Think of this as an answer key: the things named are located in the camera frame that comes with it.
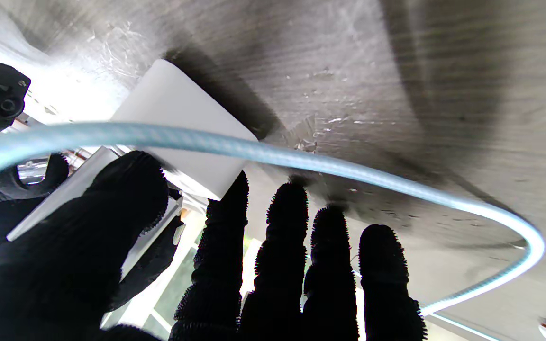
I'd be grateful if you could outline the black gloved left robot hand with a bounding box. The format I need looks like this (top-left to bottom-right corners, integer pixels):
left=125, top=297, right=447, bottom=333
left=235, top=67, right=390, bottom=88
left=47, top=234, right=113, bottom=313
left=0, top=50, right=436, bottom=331
left=0, top=151, right=428, bottom=341

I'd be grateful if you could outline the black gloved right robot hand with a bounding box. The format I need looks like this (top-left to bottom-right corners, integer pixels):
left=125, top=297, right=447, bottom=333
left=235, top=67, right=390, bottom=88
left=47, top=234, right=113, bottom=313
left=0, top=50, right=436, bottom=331
left=0, top=152, right=186, bottom=314

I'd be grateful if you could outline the light blue USB cable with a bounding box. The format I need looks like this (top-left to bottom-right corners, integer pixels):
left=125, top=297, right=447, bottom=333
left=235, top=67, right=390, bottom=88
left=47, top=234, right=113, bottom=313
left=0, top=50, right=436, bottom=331
left=0, top=121, right=546, bottom=341

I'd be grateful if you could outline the white power strip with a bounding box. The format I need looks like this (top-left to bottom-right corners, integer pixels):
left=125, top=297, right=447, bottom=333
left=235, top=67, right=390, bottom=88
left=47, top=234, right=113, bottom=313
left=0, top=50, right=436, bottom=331
left=110, top=58, right=259, bottom=201

